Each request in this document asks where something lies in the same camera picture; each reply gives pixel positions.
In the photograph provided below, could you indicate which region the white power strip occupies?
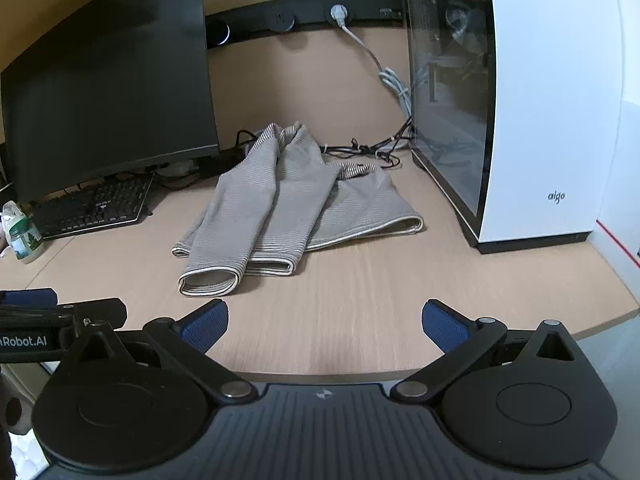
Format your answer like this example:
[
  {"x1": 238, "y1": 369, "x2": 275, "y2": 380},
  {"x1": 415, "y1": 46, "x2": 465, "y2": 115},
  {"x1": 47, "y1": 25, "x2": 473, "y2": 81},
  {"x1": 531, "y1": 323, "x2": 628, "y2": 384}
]
[{"x1": 159, "y1": 160, "x2": 200, "y2": 178}]

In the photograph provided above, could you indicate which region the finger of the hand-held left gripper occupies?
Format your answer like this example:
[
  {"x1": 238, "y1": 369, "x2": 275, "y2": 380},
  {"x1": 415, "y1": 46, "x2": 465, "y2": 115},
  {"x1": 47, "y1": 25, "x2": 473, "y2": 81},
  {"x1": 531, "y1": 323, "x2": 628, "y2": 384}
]
[
  {"x1": 0, "y1": 298, "x2": 127, "y2": 333},
  {"x1": 0, "y1": 287, "x2": 58, "y2": 307}
]

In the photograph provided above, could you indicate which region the black socket rail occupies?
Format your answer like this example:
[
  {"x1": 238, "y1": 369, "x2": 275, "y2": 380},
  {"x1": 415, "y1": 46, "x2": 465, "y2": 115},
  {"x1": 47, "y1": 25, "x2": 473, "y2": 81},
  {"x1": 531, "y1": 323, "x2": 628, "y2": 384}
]
[{"x1": 204, "y1": 0, "x2": 404, "y2": 52}]

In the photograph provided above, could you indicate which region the bundle of cables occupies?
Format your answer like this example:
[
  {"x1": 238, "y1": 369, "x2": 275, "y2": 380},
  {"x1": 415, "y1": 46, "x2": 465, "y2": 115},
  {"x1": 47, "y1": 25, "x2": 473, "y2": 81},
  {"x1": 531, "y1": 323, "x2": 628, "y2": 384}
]
[{"x1": 327, "y1": 4, "x2": 417, "y2": 156}]

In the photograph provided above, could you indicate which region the black computer case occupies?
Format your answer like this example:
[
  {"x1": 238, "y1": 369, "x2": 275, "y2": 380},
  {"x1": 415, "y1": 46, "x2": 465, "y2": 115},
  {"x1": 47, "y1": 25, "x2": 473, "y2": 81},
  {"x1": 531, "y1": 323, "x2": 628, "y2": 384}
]
[{"x1": 400, "y1": 0, "x2": 627, "y2": 256}]

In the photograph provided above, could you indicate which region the black power adapter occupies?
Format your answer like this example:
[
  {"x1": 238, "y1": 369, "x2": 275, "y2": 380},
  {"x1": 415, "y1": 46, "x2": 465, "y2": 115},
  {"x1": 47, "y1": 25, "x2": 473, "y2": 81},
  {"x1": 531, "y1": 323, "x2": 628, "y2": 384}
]
[{"x1": 199, "y1": 149, "x2": 250, "y2": 179}]

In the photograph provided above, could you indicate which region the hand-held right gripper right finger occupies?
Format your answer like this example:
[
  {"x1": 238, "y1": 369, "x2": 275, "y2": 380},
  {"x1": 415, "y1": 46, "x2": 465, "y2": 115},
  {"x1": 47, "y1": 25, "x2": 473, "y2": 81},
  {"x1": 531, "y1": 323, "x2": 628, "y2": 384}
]
[{"x1": 391, "y1": 300, "x2": 581, "y2": 404}]

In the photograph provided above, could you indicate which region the black curved monitor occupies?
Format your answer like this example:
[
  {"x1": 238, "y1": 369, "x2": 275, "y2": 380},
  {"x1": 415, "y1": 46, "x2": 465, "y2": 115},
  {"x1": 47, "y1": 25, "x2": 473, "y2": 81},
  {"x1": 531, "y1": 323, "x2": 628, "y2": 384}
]
[{"x1": 0, "y1": 0, "x2": 222, "y2": 206}]

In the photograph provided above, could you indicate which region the green label jar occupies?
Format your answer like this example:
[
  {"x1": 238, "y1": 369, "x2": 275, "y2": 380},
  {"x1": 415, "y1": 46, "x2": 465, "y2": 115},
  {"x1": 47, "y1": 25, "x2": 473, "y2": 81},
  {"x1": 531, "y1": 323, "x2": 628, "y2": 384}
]
[{"x1": 1, "y1": 201, "x2": 45, "y2": 264}]

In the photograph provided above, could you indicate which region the striped knit shirt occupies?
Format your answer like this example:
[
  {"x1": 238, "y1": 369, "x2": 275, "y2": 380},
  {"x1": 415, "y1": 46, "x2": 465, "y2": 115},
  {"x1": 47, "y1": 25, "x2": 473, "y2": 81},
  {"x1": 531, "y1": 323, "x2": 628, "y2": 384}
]
[{"x1": 171, "y1": 121, "x2": 425, "y2": 297}]

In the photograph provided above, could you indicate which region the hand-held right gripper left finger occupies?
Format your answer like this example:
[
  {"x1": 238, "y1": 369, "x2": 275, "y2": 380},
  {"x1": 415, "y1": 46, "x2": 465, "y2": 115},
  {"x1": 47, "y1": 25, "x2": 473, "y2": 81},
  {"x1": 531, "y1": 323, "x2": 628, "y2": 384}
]
[{"x1": 62, "y1": 299, "x2": 254, "y2": 404}]

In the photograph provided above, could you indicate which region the black keyboard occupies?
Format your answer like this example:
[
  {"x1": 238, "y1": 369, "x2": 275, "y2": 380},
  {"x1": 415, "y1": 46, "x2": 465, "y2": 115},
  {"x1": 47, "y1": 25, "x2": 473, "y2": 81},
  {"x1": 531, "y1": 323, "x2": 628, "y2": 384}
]
[{"x1": 29, "y1": 172, "x2": 157, "y2": 241}]

